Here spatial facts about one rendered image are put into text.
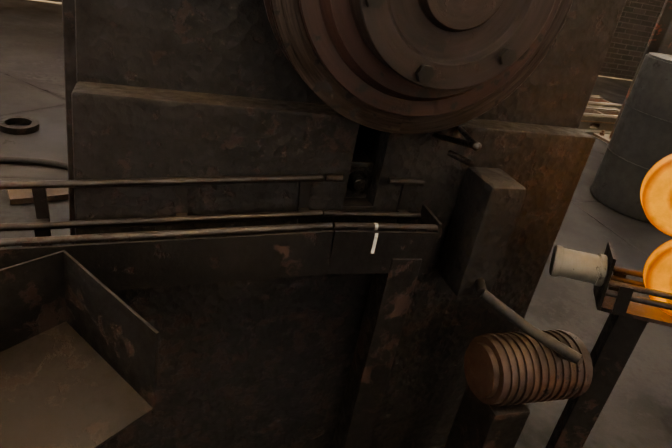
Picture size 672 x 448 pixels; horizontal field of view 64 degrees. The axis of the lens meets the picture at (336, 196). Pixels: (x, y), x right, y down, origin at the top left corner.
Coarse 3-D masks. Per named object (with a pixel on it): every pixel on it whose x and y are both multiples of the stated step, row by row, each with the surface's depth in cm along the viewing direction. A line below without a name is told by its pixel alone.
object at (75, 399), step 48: (0, 288) 64; (48, 288) 69; (96, 288) 65; (0, 336) 67; (48, 336) 71; (96, 336) 68; (144, 336) 60; (0, 384) 63; (48, 384) 64; (96, 384) 65; (144, 384) 63; (0, 432) 58; (48, 432) 59; (96, 432) 60
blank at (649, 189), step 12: (660, 168) 90; (648, 180) 91; (660, 180) 90; (648, 192) 92; (660, 192) 91; (648, 204) 92; (660, 204) 92; (648, 216) 93; (660, 216) 93; (660, 228) 93
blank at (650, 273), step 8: (664, 248) 95; (656, 256) 95; (664, 256) 94; (648, 264) 97; (656, 264) 95; (664, 264) 95; (648, 272) 96; (656, 272) 96; (664, 272) 95; (648, 280) 97; (656, 280) 96; (664, 280) 96; (656, 288) 97; (664, 288) 96
